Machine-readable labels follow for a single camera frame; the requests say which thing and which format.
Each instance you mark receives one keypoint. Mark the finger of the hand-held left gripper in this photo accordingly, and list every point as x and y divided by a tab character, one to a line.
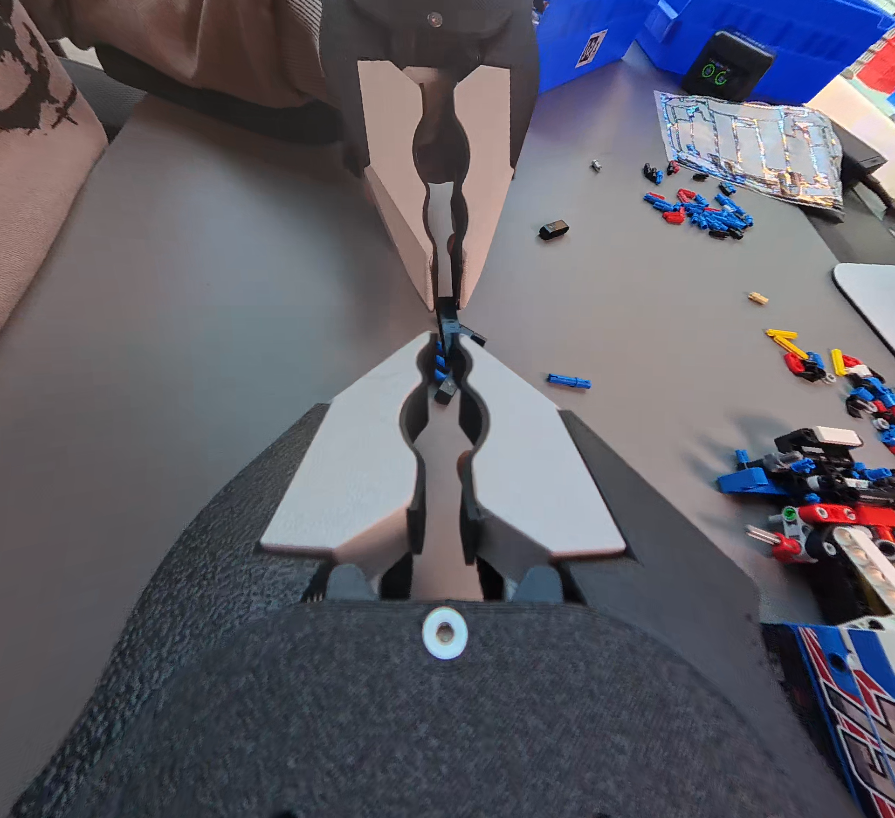
489	132
388	132

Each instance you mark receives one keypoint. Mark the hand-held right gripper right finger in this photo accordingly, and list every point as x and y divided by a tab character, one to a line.
545	482

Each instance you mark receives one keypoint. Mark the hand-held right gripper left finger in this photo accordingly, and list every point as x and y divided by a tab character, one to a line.
349	475

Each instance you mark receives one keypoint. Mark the short black brick beam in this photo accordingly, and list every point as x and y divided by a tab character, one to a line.
554	230

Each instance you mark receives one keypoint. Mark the black beam with blue pins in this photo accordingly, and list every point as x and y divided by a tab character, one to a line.
447	370

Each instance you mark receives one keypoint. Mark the grey desk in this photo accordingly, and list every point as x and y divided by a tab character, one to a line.
210	272

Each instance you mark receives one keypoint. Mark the person's left hand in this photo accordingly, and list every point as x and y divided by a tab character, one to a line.
440	139

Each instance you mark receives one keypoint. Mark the person's right hand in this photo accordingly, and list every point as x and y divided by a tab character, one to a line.
463	468

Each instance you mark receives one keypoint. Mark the blue connector pin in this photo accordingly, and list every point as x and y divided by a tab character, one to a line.
568	381

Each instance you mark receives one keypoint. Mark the black chair armrest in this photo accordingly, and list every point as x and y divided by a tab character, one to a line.
210	111

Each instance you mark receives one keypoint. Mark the pile of blue red pins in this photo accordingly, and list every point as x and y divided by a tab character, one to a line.
699	209

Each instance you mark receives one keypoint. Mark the small black box device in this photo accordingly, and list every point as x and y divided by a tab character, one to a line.
727	66

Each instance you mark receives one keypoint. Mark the silver sticker sheet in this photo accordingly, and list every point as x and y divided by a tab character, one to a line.
755	146

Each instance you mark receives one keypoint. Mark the toy brick race car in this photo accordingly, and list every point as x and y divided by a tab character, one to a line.
825	496

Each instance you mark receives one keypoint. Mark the empty blue bin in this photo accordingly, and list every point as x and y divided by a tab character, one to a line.
769	6

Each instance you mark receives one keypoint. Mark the pile of mixed coloured pieces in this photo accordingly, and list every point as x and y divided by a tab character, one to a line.
860	377

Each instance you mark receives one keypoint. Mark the person's torso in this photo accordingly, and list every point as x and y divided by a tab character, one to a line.
35	167

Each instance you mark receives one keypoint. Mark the shelf of red blue bins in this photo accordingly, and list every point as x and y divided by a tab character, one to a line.
874	69

